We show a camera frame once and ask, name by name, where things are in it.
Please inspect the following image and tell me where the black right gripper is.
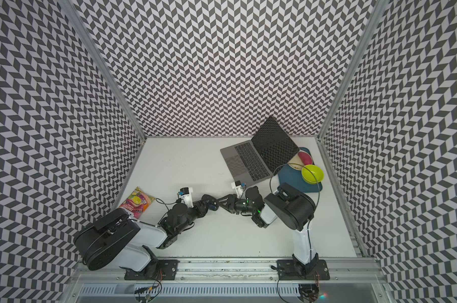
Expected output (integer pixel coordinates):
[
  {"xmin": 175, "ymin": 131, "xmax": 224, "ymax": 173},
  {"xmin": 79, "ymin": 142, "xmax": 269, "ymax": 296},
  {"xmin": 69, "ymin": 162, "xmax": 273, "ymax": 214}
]
[{"xmin": 214, "ymin": 194, "xmax": 256, "ymax": 215}]

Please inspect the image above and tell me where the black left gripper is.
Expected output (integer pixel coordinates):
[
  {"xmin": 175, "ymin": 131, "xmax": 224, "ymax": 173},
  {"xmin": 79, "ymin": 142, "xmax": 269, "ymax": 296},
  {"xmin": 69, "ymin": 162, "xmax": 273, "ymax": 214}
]
[{"xmin": 177, "ymin": 198, "xmax": 213, "ymax": 236}]

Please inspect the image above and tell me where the grey laptop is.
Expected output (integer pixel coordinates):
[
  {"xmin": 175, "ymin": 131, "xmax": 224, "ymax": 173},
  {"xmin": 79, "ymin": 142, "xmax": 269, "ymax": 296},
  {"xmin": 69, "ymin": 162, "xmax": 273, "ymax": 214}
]
[{"xmin": 220, "ymin": 116, "xmax": 300, "ymax": 187}]

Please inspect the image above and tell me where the black wireless mouse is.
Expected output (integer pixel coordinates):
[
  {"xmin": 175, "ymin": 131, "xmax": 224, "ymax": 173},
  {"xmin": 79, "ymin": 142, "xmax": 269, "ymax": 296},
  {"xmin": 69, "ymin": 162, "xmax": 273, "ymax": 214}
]
[{"xmin": 207, "ymin": 197, "xmax": 219, "ymax": 212}]

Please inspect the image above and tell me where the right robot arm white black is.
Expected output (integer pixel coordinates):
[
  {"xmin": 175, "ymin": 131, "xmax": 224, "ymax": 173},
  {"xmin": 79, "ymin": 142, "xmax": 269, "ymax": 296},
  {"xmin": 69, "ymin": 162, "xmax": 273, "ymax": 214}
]
[{"xmin": 216, "ymin": 183, "xmax": 322, "ymax": 280}]

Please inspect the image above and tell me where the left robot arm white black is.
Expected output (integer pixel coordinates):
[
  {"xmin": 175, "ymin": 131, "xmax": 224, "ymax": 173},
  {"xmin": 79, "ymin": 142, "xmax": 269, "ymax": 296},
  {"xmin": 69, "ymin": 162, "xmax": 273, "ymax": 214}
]
[{"xmin": 73, "ymin": 194, "xmax": 218, "ymax": 280}]

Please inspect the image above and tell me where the teal tray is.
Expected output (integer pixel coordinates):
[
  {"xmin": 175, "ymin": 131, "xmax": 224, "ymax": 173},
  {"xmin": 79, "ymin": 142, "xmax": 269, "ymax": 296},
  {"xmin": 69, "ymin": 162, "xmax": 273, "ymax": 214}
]
[{"xmin": 277, "ymin": 154, "xmax": 323, "ymax": 193}]

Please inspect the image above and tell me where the Fox's candy bag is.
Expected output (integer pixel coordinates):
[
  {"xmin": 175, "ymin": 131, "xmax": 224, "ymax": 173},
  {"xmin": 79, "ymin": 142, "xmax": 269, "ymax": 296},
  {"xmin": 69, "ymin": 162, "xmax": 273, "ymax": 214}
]
[{"xmin": 119, "ymin": 187, "xmax": 156, "ymax": 219}]

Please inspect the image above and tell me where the beige plate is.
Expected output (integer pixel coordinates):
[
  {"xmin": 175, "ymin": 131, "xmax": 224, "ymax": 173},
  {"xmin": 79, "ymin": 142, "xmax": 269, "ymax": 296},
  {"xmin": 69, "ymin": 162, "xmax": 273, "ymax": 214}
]
[{"xmin": 288, "ymin": 154, "xmax": 304, "ymax": 171}]

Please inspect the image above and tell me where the lime green bowl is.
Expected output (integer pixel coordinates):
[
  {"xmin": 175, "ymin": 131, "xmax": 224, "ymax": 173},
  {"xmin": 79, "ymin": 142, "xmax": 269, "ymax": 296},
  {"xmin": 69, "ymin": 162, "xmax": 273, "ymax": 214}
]
[{"xmin": 302, "ymin": 165, "xmax": 324, "ymax": 184}]

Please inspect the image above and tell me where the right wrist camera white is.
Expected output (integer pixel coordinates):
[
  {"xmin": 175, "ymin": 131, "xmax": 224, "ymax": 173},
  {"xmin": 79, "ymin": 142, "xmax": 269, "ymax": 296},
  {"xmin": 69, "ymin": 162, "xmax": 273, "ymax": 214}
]
[{"xmin": 231, "ymin": 181, "xmax": 247, "ymax": 199}]

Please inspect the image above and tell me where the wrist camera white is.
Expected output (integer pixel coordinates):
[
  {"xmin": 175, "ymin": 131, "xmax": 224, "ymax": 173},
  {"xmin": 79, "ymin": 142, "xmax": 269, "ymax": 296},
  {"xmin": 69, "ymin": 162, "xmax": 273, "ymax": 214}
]
[
  {"xmin": 231, "ymin": 181, "xmax": 247, "ymax": 199},
  {"xmin": 177, "ymin": 188, "xmax": 194, "ymax": 208}
]

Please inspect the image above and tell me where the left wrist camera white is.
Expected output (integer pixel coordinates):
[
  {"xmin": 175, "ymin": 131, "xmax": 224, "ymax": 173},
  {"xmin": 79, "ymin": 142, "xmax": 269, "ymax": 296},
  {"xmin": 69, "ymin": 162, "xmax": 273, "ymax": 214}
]
[{"xmin": 177, "ymin": 188, "xmax": 194, "ymax": 208}]

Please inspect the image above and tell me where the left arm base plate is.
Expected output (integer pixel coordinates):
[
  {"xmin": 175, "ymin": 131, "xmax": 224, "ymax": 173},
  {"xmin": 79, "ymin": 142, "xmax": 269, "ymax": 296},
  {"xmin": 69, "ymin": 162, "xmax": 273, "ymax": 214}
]
[{"xmin": 124, "ymin": 260, "xmax": 179, "ymax": 281}]

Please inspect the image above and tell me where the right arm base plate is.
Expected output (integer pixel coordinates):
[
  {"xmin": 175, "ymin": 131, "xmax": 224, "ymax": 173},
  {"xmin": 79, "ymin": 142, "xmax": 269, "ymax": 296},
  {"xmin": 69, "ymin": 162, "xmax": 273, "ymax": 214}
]
[{"xmin": 276, "ymin": 260, "xmax": 331, "ymax": 281}]

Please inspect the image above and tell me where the aluminium front rail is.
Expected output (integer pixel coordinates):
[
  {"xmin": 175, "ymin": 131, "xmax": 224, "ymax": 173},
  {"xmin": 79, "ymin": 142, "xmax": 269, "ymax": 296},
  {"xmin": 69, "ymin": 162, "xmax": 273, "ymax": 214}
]
[{"xmin": 68, "ymin": 258, "xmax": 386, "ymax": 284}]

